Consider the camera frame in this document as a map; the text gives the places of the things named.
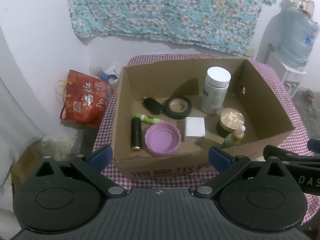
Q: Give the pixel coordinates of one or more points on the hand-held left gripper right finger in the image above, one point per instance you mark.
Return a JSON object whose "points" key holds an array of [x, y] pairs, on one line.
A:
{"points": [[220, 158]]}

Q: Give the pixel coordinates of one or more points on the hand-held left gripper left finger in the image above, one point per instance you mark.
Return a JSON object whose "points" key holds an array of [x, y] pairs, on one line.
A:
{"points": [[101, 156]]}

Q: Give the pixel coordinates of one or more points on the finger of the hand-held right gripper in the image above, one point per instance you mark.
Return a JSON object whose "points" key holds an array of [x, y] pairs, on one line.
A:
{"points": [[315, 145], [300, 159]]}

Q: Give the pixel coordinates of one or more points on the green dropper bottle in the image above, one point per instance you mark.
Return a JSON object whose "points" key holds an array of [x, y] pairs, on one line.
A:
{"points": [[232, 140]]}

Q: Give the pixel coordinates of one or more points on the white charger plug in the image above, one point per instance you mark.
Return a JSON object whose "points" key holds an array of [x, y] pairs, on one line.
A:
{"points": [[195, 128]]}

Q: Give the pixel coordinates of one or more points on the black lipstick tube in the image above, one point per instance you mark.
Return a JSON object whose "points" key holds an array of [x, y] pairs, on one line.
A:
{"points": [[136, 135]]}

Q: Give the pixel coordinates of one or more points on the gold-lidded black jar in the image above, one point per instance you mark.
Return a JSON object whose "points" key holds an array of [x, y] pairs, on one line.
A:
{"points": [[231, 118]]}

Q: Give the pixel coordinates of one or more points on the black tape roll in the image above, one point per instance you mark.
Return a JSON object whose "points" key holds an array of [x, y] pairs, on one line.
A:
{"points": [[178, 115]]}

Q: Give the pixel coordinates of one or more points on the purple plastic lid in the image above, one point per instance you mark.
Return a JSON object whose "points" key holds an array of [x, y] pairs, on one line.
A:
{"points": [[162, 140]]}

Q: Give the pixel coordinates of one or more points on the green lip balm tube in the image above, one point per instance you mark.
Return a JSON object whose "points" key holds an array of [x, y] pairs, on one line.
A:
{"points": [[150, 119]]}

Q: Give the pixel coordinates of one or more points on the white pill bottle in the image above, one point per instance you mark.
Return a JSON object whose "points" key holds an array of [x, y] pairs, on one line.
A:
{"points": [[213, 97]]}

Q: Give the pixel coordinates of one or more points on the black oval key fob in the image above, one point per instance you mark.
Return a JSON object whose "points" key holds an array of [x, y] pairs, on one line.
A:
{"points": [[153, 106]]}

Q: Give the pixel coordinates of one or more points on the brown cardboard box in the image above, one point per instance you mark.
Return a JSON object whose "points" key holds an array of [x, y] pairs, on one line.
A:
{"points": [[175, 80]]}

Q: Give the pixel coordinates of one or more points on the dark red floor object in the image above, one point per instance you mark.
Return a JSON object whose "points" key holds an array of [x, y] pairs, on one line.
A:
{"points": [[308, 95]]}

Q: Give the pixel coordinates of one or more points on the red printed plastic bag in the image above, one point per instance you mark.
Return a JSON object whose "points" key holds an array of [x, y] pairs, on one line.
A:
{"points": [[85, 105]]}

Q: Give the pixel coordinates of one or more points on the purple checkered tablecloth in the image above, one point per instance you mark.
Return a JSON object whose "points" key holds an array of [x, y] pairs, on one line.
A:
{"points": [[277, 80]]}

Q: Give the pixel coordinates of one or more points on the small brown cardboard carton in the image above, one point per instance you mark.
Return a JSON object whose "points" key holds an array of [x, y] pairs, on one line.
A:
{"points": [[22, 162]]}

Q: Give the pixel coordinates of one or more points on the blue and white plastic object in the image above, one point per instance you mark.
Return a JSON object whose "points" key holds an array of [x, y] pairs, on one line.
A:
{"points": [[105, 75]]}

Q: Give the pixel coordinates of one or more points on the white water dispenser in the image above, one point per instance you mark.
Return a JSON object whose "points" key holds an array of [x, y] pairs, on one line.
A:
{"points": [[277, 65]]}

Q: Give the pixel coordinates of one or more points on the white curtain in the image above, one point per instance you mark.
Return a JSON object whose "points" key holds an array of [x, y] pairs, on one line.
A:
{"points": [[15, 117]]}

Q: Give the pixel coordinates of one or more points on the blue water jug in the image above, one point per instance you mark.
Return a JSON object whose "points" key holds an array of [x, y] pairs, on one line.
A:
{"points": [[295, 37]]}

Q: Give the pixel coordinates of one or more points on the small pink box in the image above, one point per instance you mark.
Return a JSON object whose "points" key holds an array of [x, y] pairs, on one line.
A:
{"points": [[308, 7]]}

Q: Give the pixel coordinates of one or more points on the floral teal cloth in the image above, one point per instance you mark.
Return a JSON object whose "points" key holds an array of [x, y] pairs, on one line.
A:
{"points": [[162, 10]]}

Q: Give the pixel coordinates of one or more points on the white wall socket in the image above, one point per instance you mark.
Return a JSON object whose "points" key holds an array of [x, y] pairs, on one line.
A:
{"points": [[251, 52]]}

